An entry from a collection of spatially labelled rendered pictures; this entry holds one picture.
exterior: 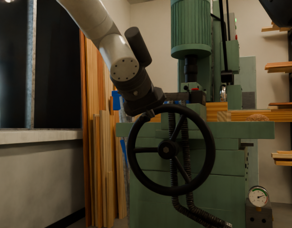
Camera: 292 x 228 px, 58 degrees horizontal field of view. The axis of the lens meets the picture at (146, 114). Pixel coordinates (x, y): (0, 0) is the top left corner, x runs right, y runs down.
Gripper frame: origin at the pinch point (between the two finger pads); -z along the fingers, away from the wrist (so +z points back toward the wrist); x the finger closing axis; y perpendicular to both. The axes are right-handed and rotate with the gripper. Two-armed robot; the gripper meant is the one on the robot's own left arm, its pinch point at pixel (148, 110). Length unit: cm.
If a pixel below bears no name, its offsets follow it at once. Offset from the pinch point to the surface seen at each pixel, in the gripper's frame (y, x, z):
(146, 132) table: 10.6, -7.3, -25.3
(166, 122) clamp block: 4.4, 2.4, -15.3
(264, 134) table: -8.0, 31.6, -25.7
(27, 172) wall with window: 58, -112, -84
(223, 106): 10.2, 24.5, -27.9
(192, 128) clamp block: -1.1, 10.0, -16.3
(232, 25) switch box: 61, 50, -36
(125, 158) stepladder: 48, -41, -99
